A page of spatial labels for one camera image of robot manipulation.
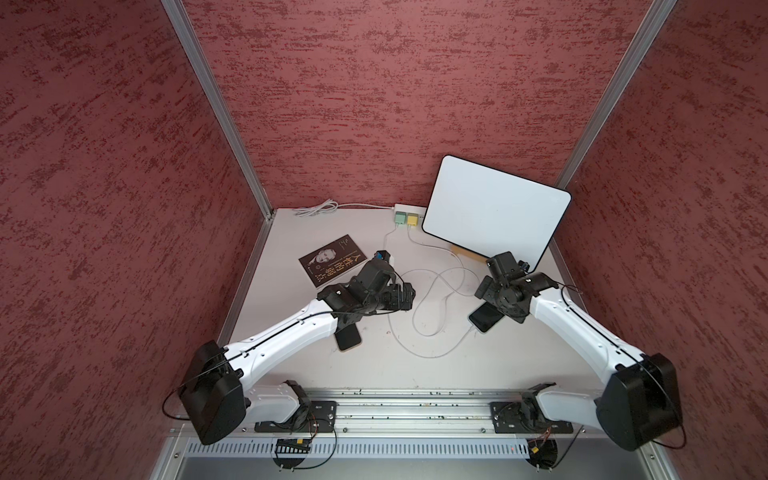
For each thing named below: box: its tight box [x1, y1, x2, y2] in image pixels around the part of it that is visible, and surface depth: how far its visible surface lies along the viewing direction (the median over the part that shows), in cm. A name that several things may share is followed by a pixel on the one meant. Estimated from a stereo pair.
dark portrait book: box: [298, 234, 368, 288], surface depth 106 cm
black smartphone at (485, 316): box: [468, 301, 505, 332], surface depth 93 cm
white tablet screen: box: [422, 155, 572, 271], surface depth 93 cm
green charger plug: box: [394, 211, 407, 226], surface depth 120 cm
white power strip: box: [394, 204, 427, 225], surface depth 120 cm
